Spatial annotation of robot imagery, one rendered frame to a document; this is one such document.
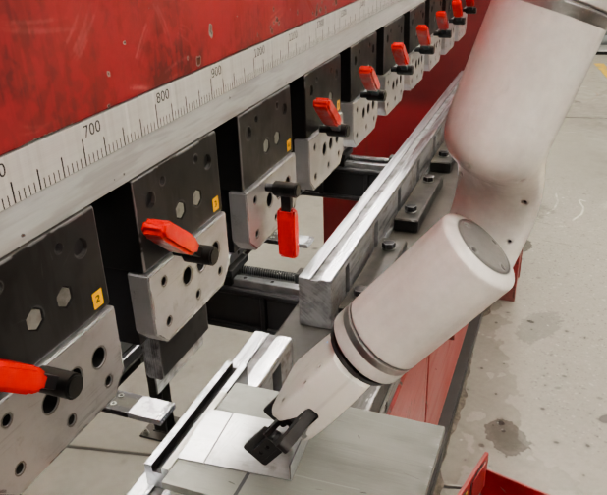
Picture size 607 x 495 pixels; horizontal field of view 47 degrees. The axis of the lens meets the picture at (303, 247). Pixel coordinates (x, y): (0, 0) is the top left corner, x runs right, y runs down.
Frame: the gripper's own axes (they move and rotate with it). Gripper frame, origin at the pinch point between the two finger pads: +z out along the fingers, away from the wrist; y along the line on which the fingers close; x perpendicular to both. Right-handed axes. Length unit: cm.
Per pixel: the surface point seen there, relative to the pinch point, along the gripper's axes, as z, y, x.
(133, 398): 14.2, -3.4, -13.3
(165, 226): -19.3, 10.9, -21.1
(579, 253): 43, -268, 110
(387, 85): -14, -72, -14
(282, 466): 0.9, 2.5, 3.0
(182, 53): -25.7, -1.4, -30.6
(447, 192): 8, -112, 15
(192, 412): 9.6, -3.2, -7.0
